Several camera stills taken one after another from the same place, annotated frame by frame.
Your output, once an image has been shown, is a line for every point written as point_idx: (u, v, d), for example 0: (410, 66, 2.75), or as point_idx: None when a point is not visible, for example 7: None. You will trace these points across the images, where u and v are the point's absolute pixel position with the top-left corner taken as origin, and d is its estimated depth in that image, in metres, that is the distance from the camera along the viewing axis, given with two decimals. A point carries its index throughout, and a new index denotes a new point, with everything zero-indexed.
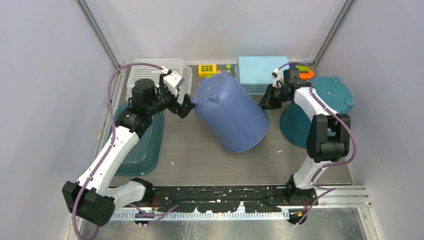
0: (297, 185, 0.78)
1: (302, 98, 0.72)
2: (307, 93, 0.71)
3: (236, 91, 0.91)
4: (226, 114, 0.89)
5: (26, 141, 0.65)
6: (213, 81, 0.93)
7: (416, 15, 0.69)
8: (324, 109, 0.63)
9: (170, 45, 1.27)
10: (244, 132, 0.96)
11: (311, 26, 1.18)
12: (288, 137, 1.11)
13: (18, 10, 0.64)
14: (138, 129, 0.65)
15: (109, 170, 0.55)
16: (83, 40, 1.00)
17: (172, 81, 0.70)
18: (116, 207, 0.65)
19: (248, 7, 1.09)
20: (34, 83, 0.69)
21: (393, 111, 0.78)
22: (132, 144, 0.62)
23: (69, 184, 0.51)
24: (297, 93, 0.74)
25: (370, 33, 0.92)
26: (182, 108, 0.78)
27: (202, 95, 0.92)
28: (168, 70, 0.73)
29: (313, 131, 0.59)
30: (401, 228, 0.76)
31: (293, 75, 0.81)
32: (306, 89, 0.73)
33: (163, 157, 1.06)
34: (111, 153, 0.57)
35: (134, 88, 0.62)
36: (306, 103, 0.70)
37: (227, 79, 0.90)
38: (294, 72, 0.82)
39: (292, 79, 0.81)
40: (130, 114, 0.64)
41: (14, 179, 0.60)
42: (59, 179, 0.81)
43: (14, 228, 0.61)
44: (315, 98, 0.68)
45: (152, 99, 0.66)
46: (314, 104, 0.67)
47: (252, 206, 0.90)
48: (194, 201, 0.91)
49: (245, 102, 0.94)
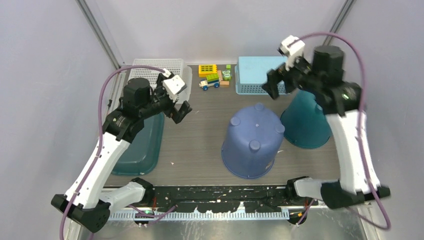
0: (298, 194, 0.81)
1: (340, 132, 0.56)
2: (353, 136, 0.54)
3: (243, 152, 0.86)
4: (230, 138, 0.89)
5: (26, 140, 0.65)
6: (257, 136, 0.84)
7: (416, 14, 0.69)
8: (366, 179, 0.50)
9: (170, 45, 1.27)
10: (229, 153, 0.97)
11: (312, 25, 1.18)
12: (288, 137, 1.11)
13: (18, 10, 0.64)
14: (127, 134, 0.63)
15: (97, 182, 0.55)
16: (83, 40, 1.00)
17: (173, 87, 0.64)
18: (113, 212, 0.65)
19: (248, 7, 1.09)
20: (34, 83, 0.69)
21: (393, 111, 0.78)
22: (120, 152, 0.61)
23: (58, 197, 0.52)
24: (338, 123, 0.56)
25: (371, 33, 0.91)
26: (177, 113, 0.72)
27: (262, 121, 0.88)
28: (171, 73, 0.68)
29: (344, 199, 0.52)
30: (401, 228, 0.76)
31: (334, 67, 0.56)
32: (353, 121, 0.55)
33: (163, 157, 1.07)
34: (97, 165, 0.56)
35: (126, 88, 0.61)
36: (346, 152, 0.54)
37: (246, 147, 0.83)
38: (336, 61, 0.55)
39: (332, 73, 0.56)
40: (117, 117, 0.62)
41: (14, 179, 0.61)
42: (59, 178, 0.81)
43: (14, 228, 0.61)
44: (360, 152, 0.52)
45: (145, 101, 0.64)
46: (356, 163, 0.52)
47: (252, 206, 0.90)
48: (194, 201, 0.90)
49: (245, 159, 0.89)
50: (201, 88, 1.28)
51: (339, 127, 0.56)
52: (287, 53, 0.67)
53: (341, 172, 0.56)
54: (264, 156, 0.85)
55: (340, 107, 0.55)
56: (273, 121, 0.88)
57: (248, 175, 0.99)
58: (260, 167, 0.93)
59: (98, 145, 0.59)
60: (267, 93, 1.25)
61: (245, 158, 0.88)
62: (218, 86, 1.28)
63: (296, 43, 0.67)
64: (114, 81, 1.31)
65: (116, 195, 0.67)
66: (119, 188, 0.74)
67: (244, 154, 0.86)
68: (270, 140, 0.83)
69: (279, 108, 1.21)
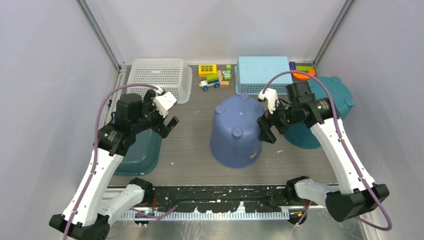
0: (299, 195, 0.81)
1: (324, 139, 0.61)
2: (335, 138, 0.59)
3: (226, 140, 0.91)
4: (214, 130, 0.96)
5: (26, 140, 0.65)
6: (241, 124, 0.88)
7: (416, 14, 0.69)
8: (359, 177, 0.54)
9: (170, 45, 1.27)
10: (217, 146, 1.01)
11: (312, 26, 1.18)
12: (288, 137, 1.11)
13: (18, 10, 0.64)
14: (120, 147, 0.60)
15: (94, 199, 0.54)
16: (83, 40, 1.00)
17: (165, 104, 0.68)
18: (113, 221, 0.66)
19: (248, 7, 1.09)
20: (34, 83, 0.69)
21: (393, 111, 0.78)
22: (114, 167, 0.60)
23: (56, 218, 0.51)
24: (320, 130, 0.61)
25: (370, 33, 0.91)
26: (164, 128, 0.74)
27: (247, 110, 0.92)
28: (163, 90, 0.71)
29: (342, 201, 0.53)
30: (401, 228, 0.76)
31: (302, 93, 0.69)
32: (332, 126, 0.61)
33: (163, 157, 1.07)
34: (92, 182, 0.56)
35: (120, 102, 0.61)
36: (335, 157, 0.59)
37: (228, 134, 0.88)
38: (302, 87, 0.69)
39: (303, 95, 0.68)
40: (108, 132, 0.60)
41: (15, 179, 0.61)
42: (60, 179, 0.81)
43: (15, 229, 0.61)
44: (347, 153, 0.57)
45: (137, 115, 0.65)
46: (346, 163, 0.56)
47: (252, 205, 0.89)
48: (194, 201, 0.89)
49: (229, 149, 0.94)
50: (201, 88, 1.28)
51: (321, 133, 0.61)
52: (267, 97, 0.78)
53: (338, 178, 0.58)
54: (248, 144, 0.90)
55: (317, 113, 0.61)
56: (256, 110, 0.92)
57: (234, 164, 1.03)
58: (243, 155, 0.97)
59: (92, 162, 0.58)
60: None
61: (228, 146, 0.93)
62: (218, 86, 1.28)
63: (267, 91, 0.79)
64: (114, 81, 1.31)
65: (115, 204, 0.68)
66: (117, 195, 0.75)
67: (228, 141, 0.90)
68: (253, 128, 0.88)
69: None
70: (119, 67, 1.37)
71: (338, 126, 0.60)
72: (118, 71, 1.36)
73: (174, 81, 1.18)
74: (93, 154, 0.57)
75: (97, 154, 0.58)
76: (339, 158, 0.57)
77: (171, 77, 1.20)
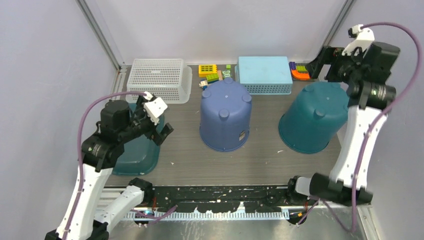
0: (296, 190, 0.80)
1: (350, 124, 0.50)
2: (363, 130, 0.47)
3: (214, 123, 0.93)
4: (203, 114, 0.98)
5: (26, 139, 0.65)
6: (226, 106, 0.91)
7: (418, 14, 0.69)
8: (352, 175, 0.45)
9: (170, 45, 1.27)
10: (208, 132, 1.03)
11: (312, 26, 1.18)
12: (287, 141, 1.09)
13: (19, 11, 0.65)
14: (106, 160, 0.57)
15: (86, 216, 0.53)
16: (83, 40, 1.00)
17: (154, 110, 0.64)
18: (113, 226, 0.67)
19: (248, 7, 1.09)
20: (34, 83, 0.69)
21: (395, 110, 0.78)
22: (104, 180, 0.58)
23: (50, 236, 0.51)
24: (354, 113, 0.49)
25: (372, 32, 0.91)
26: (157, 135, 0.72)
27: (231, 92, 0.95)
28: (153, 96, 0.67)
29: (325, 181, 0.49)
30: (401, 229, 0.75)
31: (379, 65, 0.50)
32: (370, 118, 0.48)
33: (163, 157, 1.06)
34: (81, 200, 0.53)
35: (105, 110, 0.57)
36: (345, 144, 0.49)
37: (214, 116, 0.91)
38: (385, 59, 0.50)
39: (376, 70, 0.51)
40: (93, 145, 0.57)
41: (14, 180, 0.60)
42: (59, 179, 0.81)
43: (15, 229, 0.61)
44: (359, 151, 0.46)
45: (126, 124, 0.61)
46: (351, 155, 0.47)
47: (252, 206, 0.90)
48: (194, 201, 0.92)
49: (218, 130, 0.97)
50: (201, 88, 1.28)
51: (352, 117, 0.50)
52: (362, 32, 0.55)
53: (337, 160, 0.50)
54: (235, 125, 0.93)
55: (364, 98, 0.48)
56: (240, 93, 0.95)
57: (223, 148, 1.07)
58: (233, 137, 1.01)
59: (79, 179, 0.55)
60: (265, 93, 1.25)
61: (217, 128, 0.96)
62: None
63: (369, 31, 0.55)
64: (114, 81, 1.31)
65: (113, 210, 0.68)
66: (116, 198, 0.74)
67: (216, 124, 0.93)
68: (238, 110, 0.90)
69: (280, 107, 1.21)
70: (119, 67, 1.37)
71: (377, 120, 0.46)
72: (117, 71, 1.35)
73: (174, 81, 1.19)
74: (78, 171, 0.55)
75: (82, 171, 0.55)
76: (348, 146, 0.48)
77: (170, 77, 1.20)
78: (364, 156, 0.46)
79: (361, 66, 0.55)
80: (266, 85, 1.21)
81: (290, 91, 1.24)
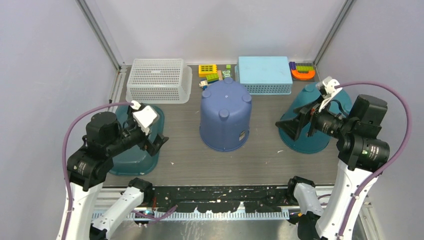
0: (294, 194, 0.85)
1: (340, 181, 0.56)
2: (351, 191, 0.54)
3: (214, 123, 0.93)
4: (203, 114, 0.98)
5: (27, 139, 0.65)
6: (226, 106, 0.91)
7: (417, 14, 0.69)
8: (337, 233, 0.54)
9: (170, 45, 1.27)
10: (208, 132, 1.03)
11: (312, 26, 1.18)
12: (287, 141, 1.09)
13: (19, 11, 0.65)
14: (92, 177, 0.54)
15: (80, 232, 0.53)
16: (83, 40, 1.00)
17: (143, 121, 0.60)
18: (113, 230, 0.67)
19: (248, 7, 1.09)
20: (34, 83, 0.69)
21: (395, 110, 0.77)
22: (94, 195, 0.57)
23: None
24: (343, 172, 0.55)
25: (371, 33, 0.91)
26: (150, 145, 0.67)
27: (231, 92, 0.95)
28: (141, 104, 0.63)
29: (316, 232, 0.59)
30: (401, 229, 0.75)
31: (368, 119, 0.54)
32: (359, 179, 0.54)
33: (163, 157, 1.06)
34: (72, 220, 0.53)
35: (89, 124, 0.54)
36: (334, 199, 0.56)
37: (214, 116, 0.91)
38: (373, 114, 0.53)
39: (365, 124, 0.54)
40: (78, 163, 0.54)
41: (14, 180, 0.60)
42: (60, 179, 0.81)
43: (15, 230, 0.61)
44: (346, 212, 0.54)
45: (114, 137, 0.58)
46: (338, 213, 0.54)
47: (252, 206, 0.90)
48: (194, 201, 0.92)
49: (218, 130, 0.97)
50: (201, 88, 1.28)
51: (342, 175, 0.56)
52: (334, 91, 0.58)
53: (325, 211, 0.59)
54: (234, 125, 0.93)
55: (354, 158, 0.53)
56: (240, 93, 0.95)
57: (223, 148, 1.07)
58: (233, 137, 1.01)
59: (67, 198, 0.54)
60: (265, 93, 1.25)
61: (217, 128, 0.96)
62: None
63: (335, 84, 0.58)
64: (114, 81, 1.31)
65: (112, 215, 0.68)
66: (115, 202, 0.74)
67: (216, 123, 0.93)
68: (239, 110, 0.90)
69: (280, 107, 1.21)
70: (119, 67, 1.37)
71: (365, 184, 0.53)
72: (117, 71, 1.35)
73: (174, 81, 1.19)
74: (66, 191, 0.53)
75: (69, 190, 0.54)
76: (337, 202, 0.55)
77: (170, 77, 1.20)
78: (350, 216, 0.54)
79: (346, 120, 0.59)
80: (266, 85, 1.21)
81: (290, 91, 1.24)
